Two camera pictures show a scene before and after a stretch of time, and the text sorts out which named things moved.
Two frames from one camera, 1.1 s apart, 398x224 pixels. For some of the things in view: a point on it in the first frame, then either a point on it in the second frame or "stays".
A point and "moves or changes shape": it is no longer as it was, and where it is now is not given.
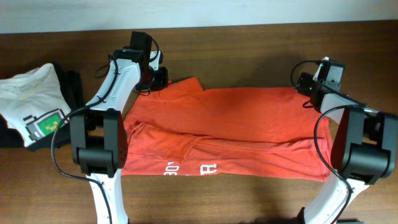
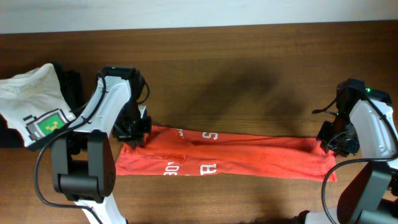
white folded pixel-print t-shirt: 33,102 stays
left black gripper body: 160,76 to 130,134
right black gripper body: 302,83 to 337,147
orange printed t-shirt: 178,128 moves or changes shape
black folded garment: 73,83 stays
